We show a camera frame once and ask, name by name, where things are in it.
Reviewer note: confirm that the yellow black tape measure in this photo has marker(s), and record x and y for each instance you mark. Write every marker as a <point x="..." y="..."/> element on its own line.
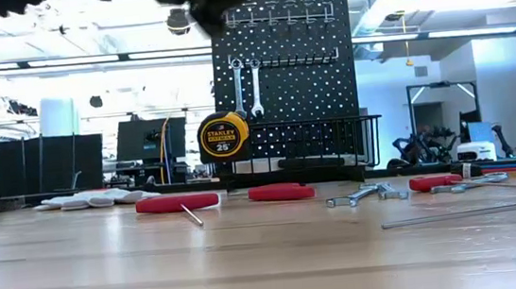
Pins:
<point x="223" y="137"/>

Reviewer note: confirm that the silver combination wrench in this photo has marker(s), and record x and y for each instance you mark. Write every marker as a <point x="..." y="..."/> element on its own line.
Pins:
<point x="388" y="192"/>
<point x="256" y="87"/>
<point x="353" y="197"/>
<point x="473" y="182"/>
<point x="238" y="87"/>

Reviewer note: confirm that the black background robot arm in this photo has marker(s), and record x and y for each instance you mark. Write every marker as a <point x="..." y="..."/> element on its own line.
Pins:
<point x="424" y="147"/>

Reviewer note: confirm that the black metal pegboard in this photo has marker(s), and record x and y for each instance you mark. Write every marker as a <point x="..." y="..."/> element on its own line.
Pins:
<point x="310" y="92"/>

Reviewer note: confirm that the white knit work glove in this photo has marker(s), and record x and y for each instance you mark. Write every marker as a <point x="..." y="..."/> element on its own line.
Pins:
<point x="97" y="198"/>

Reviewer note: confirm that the white cylinder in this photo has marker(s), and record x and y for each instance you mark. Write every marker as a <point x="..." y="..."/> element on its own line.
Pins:
<point x="58" y="116"/>

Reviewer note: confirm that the white box device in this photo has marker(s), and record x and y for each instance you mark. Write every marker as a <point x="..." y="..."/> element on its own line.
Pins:
<point x="474" y="151"/>

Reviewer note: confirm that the blue screen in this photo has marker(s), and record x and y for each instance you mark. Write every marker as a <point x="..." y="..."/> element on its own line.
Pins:
<point x="480" y="131"/>

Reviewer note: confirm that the black partition panels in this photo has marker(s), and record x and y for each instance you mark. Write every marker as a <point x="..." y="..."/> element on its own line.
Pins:
<point x="3" y="164"/>

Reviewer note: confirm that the black ceiling dome camera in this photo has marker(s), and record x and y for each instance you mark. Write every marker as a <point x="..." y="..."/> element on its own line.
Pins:
<point x="178" y="21"/>

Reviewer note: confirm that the black metal rack frame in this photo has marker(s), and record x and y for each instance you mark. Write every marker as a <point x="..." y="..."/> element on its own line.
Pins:
<point x="410" y="111"/>

